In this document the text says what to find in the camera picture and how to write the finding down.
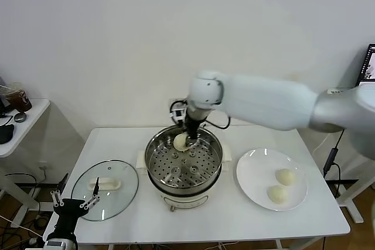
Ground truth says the black cable with adapter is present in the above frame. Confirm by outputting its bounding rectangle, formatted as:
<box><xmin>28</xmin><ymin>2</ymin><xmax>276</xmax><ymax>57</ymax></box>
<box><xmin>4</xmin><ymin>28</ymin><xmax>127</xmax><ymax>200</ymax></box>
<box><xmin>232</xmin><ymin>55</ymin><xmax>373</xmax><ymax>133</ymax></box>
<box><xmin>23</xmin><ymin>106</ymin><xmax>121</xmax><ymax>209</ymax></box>
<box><xmin>323</xmin><ymin>129</ymin><xmax>345</xmax><ymax>200</ymax></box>

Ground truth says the grey open laptop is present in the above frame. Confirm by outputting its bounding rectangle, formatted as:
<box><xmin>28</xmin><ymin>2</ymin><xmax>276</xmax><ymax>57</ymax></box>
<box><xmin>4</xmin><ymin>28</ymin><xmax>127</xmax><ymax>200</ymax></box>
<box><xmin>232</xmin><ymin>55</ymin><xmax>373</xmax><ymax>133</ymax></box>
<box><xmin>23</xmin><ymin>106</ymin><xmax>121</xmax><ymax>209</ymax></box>
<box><xmin>357</xmin><ymin>44</ymin><xmax>375</xmax><ymax>87</ymax></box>

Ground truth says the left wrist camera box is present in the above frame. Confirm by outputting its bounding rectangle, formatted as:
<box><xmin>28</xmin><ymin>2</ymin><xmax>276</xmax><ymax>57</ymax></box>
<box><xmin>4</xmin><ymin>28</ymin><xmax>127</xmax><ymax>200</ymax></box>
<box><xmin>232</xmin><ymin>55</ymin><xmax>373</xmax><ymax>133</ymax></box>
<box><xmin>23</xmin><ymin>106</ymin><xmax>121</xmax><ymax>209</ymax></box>
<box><xmin>43</xmin><ymin>239</ymin><xmax>74</xmax><ymax>250</ymax></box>

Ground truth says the white round plate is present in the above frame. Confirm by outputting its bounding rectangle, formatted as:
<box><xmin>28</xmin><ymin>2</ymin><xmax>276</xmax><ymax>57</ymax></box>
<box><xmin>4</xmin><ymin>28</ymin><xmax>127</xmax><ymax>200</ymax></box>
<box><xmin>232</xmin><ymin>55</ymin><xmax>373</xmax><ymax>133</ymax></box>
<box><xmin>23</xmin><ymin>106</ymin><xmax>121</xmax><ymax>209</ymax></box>
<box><xmin>236</xmin><ymin>148</ymin><xmax>309</xmax><ymax>211</ymax></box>

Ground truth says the white laptop cable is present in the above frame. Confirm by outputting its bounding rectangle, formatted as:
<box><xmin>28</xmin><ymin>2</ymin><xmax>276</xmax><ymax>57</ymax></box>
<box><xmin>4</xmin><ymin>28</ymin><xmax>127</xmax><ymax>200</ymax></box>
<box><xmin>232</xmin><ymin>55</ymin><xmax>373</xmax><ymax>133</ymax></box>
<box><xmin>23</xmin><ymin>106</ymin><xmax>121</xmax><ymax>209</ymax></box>
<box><xmin>312</xmin><ymin>138</ymin><xmax>326</xmax><ymax>156</ymax></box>

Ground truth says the glass lid with white handle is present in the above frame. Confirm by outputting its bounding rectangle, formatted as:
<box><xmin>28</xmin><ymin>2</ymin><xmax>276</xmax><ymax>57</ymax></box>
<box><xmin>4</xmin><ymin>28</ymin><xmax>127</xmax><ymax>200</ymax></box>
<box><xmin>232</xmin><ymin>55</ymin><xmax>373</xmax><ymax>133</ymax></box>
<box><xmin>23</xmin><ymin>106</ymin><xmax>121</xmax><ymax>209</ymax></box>
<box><xmin>71</xmin><ymin>160</ymin><xmax>139</xmax><ymax>222</ymax></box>

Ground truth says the stainless steel pot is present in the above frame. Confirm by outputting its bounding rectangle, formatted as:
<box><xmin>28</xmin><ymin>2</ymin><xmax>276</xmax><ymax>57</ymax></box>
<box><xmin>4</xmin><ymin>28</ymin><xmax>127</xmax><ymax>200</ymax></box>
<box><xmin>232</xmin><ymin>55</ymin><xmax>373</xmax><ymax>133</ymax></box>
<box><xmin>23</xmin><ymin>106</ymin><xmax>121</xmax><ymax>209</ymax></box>
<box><xmin>145</xmin><ymin>124</ymin><xmax>224</xmax><ymax>190</ymax></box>

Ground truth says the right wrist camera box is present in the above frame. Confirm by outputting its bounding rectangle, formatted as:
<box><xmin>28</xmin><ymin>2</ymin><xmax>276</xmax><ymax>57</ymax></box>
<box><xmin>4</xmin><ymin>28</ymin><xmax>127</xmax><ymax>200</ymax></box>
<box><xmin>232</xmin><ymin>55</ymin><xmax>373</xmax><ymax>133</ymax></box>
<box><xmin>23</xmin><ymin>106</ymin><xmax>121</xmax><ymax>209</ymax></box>
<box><xmin>171</xmin><ymin>108</ymin><xmax>188</xmax><ymax>125</ymax></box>

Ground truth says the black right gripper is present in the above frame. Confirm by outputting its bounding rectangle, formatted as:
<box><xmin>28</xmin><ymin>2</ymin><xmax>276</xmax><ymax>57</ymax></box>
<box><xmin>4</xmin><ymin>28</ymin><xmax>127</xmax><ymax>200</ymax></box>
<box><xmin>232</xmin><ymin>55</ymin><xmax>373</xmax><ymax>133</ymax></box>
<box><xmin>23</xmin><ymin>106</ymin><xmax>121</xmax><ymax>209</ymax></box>
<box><xmin>183</xmin><ymin>117</ymin><xmax>203</xmax><ymax>146</ymax></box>

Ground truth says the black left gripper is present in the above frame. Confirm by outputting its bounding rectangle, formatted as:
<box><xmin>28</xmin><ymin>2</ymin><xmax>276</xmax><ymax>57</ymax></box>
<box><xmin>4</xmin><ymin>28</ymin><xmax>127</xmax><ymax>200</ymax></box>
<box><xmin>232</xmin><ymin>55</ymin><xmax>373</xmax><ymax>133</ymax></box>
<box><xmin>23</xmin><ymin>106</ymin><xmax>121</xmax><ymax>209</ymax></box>
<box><xmin>50</xmin><ymin>172</ymin><xmax>101</xmax><ymax>235</ymax></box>

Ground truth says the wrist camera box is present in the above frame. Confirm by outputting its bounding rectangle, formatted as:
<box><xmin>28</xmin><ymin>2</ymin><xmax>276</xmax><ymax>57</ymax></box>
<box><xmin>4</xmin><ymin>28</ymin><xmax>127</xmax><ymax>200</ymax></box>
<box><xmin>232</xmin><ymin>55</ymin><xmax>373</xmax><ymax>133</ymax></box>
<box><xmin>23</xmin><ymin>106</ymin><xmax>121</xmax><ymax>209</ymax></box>
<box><xmin>171</xmin><ymin>108</ymin><xmax>188</xmax><ymax>125</ymax></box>
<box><xmin>43</xmin><ymin>239</ymin><xmax>74</xmax><ymax>250</ymax></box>

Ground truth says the black floor cable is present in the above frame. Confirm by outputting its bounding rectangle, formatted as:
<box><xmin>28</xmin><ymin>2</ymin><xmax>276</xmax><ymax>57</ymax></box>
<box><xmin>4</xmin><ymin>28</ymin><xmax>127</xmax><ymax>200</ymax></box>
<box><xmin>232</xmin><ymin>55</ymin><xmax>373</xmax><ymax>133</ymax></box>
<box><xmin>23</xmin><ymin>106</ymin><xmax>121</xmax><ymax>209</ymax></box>
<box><xmin>4</xmin><ymin>173</ymin><xmax>42</xmax><ymax>213</ymax></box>

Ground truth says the white steamed baozi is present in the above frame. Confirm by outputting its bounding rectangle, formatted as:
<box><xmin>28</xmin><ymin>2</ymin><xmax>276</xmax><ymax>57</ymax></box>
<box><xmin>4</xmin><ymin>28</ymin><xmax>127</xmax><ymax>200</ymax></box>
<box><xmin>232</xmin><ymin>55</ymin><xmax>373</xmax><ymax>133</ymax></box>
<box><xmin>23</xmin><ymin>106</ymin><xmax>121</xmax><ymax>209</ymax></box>
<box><xmin>275</xmin><ymin>168</ymin><xmax>296</xmax><ymax>187</ymax></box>
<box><xmin>173</xmin><ymin>133</ymin><xmax>189</xmax><ymax>153</ymax></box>
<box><xmin>266</xmin><ymin>184</ymin><xmax>289</xmax><ymax>204</ymax></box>

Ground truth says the white side table with cup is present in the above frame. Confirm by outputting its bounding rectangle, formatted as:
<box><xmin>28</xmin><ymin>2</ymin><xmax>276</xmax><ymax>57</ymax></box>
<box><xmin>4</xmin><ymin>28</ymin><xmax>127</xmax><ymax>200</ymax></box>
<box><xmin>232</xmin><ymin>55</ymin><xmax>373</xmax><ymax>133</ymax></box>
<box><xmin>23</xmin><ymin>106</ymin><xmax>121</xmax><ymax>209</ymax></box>
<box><xmin>0</xmin><ymin>98</ymin><xmax>52</xmax><ymax>229</ymax></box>

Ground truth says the white wall outlet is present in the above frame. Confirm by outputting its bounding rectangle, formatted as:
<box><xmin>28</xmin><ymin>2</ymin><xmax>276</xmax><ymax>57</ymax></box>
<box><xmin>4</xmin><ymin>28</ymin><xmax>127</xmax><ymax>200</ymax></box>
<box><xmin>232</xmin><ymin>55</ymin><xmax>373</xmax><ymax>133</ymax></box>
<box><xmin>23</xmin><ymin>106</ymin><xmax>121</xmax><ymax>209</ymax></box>
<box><xmin>37</xmin><ymin>161</ymin><xmax>49</xmax><ymax>183</ymax></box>

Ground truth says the plastic iced coffee cup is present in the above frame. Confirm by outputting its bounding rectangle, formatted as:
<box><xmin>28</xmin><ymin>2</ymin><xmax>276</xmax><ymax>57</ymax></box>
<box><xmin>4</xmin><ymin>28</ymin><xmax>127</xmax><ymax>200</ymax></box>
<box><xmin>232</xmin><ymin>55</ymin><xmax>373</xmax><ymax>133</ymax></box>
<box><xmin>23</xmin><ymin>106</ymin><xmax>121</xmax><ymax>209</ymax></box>
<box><xmin>4</xmin><ymin>82</ymin><xmax>33</xmax><ymax>113</ymax></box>

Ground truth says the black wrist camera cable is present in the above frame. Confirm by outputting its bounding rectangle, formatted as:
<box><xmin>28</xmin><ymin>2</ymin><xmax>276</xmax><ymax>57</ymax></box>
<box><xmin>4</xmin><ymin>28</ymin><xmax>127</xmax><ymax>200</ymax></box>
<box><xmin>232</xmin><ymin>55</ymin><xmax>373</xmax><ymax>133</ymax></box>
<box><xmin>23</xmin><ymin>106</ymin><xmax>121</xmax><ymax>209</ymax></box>
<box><xmin>204</xmin><ymin>113</ymin><xmax>231</xmax><ymax>130</ymax></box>

